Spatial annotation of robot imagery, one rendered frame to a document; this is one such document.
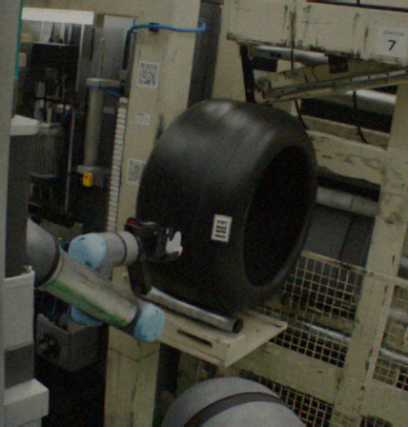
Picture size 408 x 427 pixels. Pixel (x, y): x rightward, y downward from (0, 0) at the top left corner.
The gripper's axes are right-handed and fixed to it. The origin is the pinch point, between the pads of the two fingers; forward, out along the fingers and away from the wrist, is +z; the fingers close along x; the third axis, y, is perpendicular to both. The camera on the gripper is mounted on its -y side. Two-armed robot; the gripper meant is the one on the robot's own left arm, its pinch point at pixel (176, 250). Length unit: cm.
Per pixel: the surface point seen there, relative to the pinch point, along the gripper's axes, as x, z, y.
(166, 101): 24.8, 18.4, 35.1
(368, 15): -22, 39, 70
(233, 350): -12.1, 17.5, -26.1
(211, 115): 4.8, 11.4, 33.5
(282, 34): 4, 40, 62
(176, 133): 9.9, 5.2, 27.3
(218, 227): -9.6, 1.0, 8.3
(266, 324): -8, 46, -25
